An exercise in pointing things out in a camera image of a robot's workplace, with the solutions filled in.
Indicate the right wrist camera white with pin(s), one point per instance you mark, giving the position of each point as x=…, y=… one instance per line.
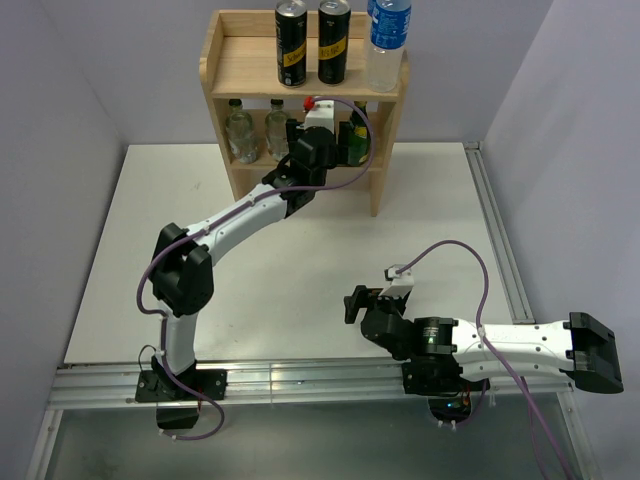
x=400, y=282

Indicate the clear soda bottle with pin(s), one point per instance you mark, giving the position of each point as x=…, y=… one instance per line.
x=275, y=130
x=240, y=130

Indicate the rear clear water bottle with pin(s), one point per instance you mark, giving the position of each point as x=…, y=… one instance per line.
x=371, y=7

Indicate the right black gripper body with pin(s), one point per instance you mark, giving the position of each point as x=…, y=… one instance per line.
x=392, y=304

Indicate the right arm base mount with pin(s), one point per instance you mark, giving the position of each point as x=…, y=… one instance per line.
x=451, y=398

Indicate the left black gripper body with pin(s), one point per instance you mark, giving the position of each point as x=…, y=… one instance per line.
x=321, y=180

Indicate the clear water bottle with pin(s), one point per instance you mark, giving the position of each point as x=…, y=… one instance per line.
x=387, y=34
x=371, y=7

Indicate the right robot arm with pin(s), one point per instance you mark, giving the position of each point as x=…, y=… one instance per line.
x=441, y=356

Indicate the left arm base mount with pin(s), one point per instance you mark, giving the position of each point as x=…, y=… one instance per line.
x=177, y=409

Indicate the aluminium frame rails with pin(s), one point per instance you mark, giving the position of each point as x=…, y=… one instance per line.
x=307, y=396

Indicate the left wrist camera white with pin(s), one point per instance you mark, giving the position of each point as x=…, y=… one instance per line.
x=319, y=113

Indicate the green bottle yellow label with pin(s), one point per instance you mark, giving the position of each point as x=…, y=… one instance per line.
x=358, y=140

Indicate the wooden two-tier shelf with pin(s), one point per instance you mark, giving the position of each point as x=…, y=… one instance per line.
x=238, y=60

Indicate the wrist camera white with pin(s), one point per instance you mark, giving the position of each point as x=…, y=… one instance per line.
x=400, y=282
x=319, y=113

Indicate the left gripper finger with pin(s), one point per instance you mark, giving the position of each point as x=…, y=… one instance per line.
x=343, y=142
x=294, y=134

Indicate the front clear water bottle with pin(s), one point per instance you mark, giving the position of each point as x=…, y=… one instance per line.
x=387, y=34

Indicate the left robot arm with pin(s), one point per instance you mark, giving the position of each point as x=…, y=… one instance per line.
x=182, y=267

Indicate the black can yellow label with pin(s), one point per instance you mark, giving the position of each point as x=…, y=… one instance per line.
x=333, y=32

